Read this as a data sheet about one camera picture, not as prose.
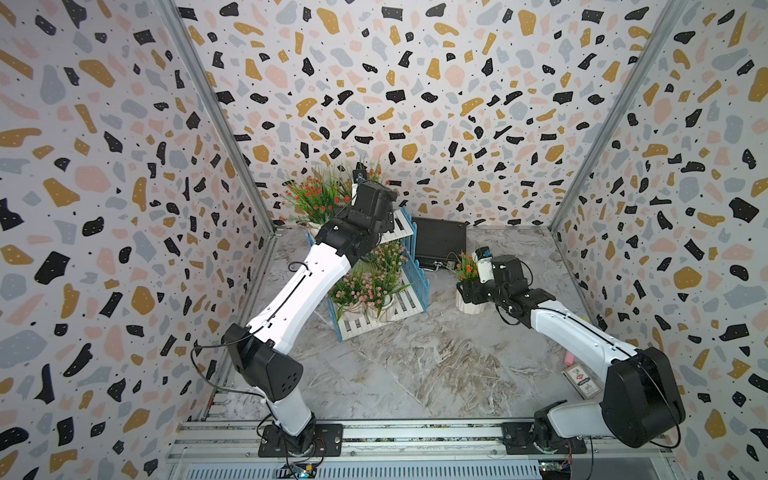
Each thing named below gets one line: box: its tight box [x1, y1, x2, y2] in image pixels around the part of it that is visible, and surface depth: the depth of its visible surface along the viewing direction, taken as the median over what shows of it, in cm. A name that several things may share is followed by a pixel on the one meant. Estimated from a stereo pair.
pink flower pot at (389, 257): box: [362, 240, 410, 291], surface depth 90 cm
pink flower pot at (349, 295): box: [326, 266, 369, 319], surface depth 85 cm
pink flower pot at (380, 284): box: [358, 261, 412, 321], surface depth 87 cm
